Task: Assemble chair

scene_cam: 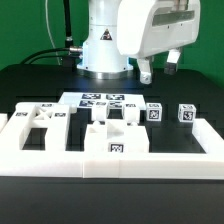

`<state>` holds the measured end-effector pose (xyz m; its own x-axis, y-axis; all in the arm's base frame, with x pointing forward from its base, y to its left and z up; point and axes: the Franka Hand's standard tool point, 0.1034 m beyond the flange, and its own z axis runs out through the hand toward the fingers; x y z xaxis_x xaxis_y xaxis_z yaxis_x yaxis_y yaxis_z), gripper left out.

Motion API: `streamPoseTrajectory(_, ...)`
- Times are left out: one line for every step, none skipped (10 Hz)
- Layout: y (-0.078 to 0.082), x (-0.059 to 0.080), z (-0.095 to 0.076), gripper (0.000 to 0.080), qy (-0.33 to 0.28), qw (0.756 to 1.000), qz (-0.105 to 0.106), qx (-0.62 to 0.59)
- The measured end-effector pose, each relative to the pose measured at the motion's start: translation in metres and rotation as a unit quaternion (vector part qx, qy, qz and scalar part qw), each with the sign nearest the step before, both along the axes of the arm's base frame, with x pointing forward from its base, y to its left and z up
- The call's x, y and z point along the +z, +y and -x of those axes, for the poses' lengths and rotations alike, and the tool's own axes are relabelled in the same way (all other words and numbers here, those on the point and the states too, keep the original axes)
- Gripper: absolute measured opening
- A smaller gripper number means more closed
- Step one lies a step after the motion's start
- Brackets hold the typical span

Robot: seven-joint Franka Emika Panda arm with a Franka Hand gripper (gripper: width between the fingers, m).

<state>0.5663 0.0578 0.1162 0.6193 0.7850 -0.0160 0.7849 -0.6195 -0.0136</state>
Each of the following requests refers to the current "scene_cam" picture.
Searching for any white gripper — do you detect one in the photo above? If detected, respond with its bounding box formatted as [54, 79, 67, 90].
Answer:
[117, 0, 201, 84]

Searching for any white chair seat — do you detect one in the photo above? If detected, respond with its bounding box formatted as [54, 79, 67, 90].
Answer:
[84, 119, 150, 153]

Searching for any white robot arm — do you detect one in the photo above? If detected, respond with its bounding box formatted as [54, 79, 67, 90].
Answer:
[77, 0, 201, 84]

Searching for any white U-shaped obstacle fence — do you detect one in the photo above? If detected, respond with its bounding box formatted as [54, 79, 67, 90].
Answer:
[0, 119, 224, 180]

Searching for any white part left edge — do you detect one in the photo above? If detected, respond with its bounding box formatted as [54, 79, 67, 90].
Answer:
[0, 113, 8, 132]

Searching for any white marker base plate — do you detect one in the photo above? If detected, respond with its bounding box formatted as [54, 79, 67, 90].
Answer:
[59, 92, 146, 110]

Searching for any black cable bundle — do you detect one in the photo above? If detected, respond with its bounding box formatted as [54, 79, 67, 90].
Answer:
[19, 0, 84, 68]

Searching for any white chair back frame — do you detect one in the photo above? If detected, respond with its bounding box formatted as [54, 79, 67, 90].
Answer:
[0, 102, 77, 152]

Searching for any thin white cable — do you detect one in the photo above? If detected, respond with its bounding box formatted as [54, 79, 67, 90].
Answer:
[44, 0, 63, 66]

